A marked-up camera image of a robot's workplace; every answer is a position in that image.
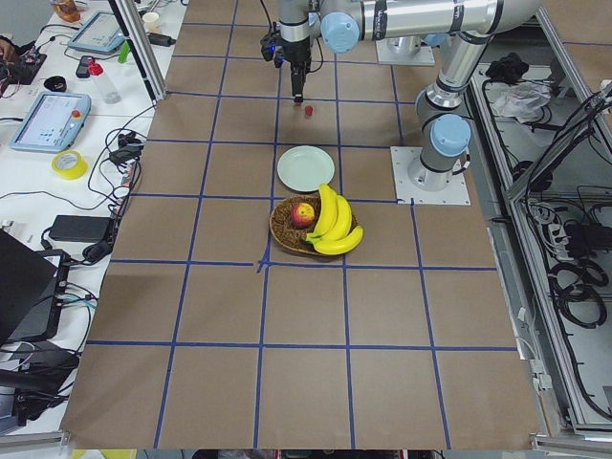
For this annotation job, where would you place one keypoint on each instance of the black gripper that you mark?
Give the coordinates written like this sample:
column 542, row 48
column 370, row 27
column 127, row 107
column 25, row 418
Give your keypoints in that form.
column 297, row 51

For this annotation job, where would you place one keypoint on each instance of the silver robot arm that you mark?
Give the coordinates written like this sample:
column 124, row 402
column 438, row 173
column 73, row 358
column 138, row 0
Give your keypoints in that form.
column 451, row 33

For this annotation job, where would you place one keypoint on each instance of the light green plate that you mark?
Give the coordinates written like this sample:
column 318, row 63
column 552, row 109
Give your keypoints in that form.
column 304, row 168

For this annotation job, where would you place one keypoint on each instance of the red apple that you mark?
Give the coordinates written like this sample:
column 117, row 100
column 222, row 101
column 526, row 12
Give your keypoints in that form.
column 302, row 215

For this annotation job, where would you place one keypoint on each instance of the wicker basket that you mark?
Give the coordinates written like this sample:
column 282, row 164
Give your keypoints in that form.
column 285, row 234

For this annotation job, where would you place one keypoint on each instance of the yellow banana bunch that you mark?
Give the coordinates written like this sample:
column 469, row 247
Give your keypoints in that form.
column 334, row 233

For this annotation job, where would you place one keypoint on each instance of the green marker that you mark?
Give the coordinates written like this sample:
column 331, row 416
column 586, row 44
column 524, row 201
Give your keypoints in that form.
column 124, row 52

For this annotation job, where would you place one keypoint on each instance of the clear plastic bottle red cap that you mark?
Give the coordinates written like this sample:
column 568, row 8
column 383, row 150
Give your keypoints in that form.
column 103, row 82

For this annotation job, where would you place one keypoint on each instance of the far teach pendant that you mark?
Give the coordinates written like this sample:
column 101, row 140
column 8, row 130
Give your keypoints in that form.
column 100, row 34

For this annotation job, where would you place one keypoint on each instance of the teach pendant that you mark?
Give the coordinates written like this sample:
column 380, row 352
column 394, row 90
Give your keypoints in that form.
column 100, row 34
column 53, row 122

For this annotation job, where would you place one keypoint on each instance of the black phone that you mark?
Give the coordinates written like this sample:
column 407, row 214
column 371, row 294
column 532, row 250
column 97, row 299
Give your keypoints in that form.
column 82, row 70

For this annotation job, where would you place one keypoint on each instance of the yellow tape roll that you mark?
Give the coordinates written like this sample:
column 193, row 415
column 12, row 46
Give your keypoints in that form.
column 69, row 165

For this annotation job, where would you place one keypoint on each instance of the black small bowl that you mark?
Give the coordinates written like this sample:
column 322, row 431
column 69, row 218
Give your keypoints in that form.
column 55, row 84

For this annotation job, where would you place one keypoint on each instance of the near teach pendant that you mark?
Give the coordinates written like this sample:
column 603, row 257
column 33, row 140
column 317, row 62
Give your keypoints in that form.
column 53, row 122

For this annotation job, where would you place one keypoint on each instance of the black power brick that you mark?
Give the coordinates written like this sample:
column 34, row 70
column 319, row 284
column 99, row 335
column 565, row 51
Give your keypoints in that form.
column 78, row 228

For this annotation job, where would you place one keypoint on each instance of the black laptop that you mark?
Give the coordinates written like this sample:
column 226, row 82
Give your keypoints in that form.
column 32, row 283

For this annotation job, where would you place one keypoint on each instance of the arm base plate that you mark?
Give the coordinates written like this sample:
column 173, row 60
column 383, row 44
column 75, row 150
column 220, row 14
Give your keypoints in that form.
column 459, row 186

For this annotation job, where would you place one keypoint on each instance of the aluminium frame post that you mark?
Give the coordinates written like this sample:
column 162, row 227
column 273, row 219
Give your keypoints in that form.
column 133, row 30

